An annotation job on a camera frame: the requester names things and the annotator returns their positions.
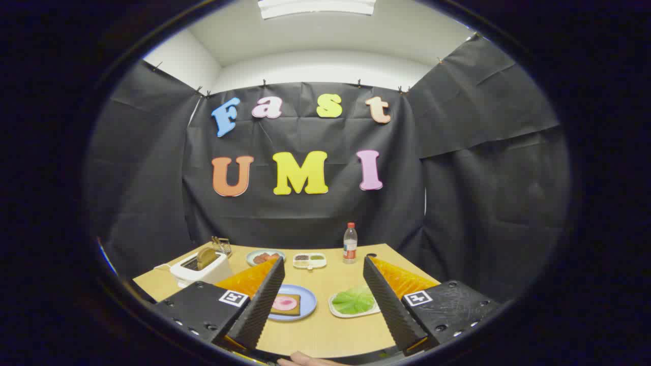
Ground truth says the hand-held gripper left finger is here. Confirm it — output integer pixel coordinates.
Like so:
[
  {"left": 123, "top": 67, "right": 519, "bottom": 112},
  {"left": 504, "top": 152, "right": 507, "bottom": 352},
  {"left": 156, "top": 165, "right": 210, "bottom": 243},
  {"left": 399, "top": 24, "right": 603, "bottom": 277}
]
[{"left": 153, "top": 257, "right": 286, "bottom": 351}]

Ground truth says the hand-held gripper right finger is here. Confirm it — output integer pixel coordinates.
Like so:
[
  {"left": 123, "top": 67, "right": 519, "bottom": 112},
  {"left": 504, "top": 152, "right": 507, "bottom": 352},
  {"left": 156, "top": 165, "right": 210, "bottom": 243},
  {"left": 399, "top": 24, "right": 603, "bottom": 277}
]
[{"left": 363, "top": 255, "right": 501, "bottom": 356}]

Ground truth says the green lettuce leaf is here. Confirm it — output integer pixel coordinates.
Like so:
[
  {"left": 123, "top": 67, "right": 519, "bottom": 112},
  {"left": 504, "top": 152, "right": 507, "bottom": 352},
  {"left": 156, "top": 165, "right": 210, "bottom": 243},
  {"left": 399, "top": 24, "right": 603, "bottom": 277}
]
[{"left": 332, "top": 286, "right": 377, "bottom": 315}]

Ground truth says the brown toast slice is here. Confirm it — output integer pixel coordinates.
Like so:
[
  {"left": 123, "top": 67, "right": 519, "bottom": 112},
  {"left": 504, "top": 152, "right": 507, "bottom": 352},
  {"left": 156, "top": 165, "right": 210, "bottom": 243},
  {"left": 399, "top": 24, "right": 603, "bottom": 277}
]
[{"left": 197, "top": 247, "right": 218, "bottom": 270}]

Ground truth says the brown bread slice with ham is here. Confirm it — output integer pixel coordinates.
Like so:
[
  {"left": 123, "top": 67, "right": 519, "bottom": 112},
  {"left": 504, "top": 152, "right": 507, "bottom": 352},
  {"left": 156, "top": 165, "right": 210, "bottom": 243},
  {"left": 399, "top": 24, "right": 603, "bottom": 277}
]
[{"left": 270, "top": 293, "right": 302, "bottom": 317}]

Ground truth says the blue plate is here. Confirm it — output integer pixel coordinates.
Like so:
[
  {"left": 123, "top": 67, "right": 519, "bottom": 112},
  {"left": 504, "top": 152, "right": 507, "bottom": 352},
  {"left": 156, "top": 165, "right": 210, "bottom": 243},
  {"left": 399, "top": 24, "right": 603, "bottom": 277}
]
[{"left": 267, "top": 284, "right": 317, "bottom": 322}]

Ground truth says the pale green plate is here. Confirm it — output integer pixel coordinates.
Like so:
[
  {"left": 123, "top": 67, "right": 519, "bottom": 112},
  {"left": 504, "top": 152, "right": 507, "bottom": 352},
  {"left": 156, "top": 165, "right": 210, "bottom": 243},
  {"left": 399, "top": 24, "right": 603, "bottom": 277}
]
[{"left": 246, "top": 249, "right": 286, "bottom": 267}]

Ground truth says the white square plate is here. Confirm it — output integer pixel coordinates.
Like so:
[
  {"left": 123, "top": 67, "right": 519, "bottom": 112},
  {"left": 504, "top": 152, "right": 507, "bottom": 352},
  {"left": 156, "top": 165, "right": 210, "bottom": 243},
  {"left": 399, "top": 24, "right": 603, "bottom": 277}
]
[{"left": 328, "top": 287, "right": 381, "bottom": 319}]

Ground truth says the white toaster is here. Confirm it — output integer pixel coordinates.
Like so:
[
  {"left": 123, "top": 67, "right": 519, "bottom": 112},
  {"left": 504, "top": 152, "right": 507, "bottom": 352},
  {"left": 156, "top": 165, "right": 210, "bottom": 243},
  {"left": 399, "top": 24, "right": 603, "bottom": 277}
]
[{"left": 169, "top": 248, "right": 233, "bottom": 289}]

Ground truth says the white divided condiment dish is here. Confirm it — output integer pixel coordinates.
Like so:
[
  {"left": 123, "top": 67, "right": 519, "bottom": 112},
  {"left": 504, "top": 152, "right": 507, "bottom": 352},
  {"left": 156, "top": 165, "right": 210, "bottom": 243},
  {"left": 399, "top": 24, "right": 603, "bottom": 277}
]
[{"left": 292, "top": 253, "right": 327, "bottom": 270}]

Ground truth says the clear water bottle red cap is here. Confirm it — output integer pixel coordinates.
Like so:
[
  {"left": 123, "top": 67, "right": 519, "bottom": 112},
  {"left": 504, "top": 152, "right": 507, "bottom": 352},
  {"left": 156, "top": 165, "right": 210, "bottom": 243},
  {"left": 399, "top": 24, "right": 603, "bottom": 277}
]
[{"left": 343, "top": 222, "right": 358, "bottom": 264}]

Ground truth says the black backdrop cloth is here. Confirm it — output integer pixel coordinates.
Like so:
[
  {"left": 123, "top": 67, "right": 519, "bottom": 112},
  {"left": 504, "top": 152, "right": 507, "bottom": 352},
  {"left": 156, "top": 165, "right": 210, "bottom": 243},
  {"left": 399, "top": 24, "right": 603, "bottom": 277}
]
[{"left": 84, "top": 33, "right": 573, "bottom": 306}]

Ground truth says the ceiling light panel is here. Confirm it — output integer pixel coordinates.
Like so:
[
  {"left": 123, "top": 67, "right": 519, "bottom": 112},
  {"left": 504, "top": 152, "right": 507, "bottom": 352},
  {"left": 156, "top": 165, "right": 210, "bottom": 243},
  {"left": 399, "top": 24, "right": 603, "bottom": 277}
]
[{"left": 257, "top": 0, "right": 377, "bottom": 20}]

